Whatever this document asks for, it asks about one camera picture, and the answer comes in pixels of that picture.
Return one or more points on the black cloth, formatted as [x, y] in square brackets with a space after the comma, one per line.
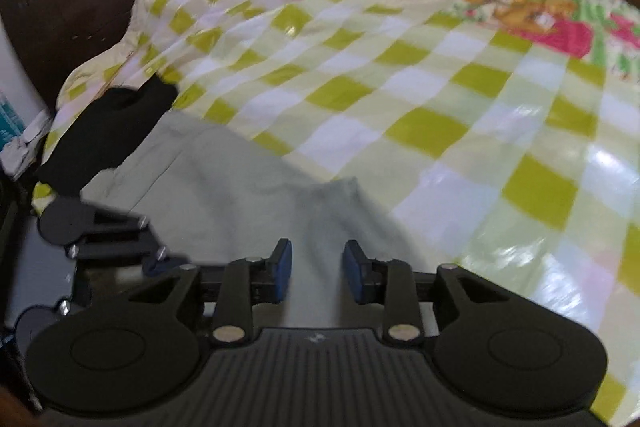
[100, 137]

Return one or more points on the grey-green pants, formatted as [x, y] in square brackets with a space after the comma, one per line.
[225, 197]

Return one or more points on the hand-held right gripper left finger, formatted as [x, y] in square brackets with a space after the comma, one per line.
[282, 269]

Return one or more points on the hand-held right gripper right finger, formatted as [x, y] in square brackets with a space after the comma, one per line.
[354, 269]

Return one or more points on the teal printed box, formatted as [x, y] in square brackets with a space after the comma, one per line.
[7, 122]

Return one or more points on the checkered printed bed blanket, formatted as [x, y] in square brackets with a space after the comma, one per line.
[400, 82]

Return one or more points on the white crumpled cloth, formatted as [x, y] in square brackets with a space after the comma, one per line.
[25, 144]

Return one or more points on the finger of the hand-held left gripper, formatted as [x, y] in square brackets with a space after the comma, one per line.
[156, 268]

